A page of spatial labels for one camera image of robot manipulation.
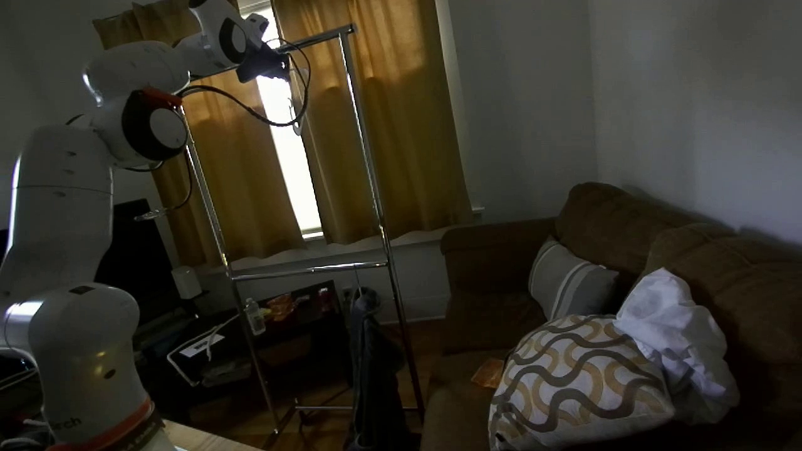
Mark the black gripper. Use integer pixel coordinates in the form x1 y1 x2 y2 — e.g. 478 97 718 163
236 37 291 82

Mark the wide mustard curtain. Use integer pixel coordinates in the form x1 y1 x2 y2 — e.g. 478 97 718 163
92 0 302 270

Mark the narrow mustard curtain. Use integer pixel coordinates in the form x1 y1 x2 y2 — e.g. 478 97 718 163
270 0 474 245

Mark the metal clothes rack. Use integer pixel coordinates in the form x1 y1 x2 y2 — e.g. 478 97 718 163
159 22 428 441

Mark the black television screen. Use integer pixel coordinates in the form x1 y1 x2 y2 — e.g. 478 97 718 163
0 198 183 337

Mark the small white box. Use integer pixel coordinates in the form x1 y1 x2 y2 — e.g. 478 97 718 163
171 263 206 302

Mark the orange snack bag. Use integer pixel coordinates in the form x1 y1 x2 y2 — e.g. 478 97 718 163
262 294 305 325

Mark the clear plastic water bottle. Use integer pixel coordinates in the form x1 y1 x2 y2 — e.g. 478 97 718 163
240 295 270 338

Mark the black low table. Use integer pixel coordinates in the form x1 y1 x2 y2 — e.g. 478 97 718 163
133 279 354 422

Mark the dark grey hanging robe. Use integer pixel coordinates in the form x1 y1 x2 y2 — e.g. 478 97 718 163
341 287 421 451

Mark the grey striped pillow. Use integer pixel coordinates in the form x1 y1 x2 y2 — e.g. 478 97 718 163
526 235 622 320

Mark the small orange packet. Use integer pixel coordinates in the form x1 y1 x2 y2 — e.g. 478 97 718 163
469 356 509 394

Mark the beige wave pattern pillow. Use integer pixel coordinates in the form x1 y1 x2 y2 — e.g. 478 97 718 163
485 310 679 451

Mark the white crumpled cloth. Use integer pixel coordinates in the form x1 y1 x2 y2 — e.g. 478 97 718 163
612 265 741 428

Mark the brown sofa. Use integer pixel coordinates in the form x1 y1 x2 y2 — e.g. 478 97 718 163
419 180 802 451

